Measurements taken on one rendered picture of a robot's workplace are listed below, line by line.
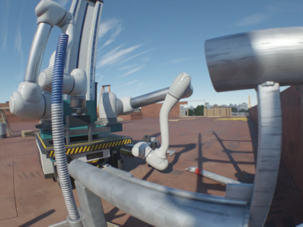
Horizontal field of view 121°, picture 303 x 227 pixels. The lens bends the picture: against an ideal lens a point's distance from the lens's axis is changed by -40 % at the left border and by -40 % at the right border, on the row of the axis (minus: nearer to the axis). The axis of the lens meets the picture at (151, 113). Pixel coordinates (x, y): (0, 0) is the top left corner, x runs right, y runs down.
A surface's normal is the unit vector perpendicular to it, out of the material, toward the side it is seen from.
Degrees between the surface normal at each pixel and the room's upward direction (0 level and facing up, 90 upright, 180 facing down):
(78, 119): 90
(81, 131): 90
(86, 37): 90
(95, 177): 41
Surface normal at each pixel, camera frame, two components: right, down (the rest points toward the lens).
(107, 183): -0.44, -0.74
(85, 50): 0.76, -0.02
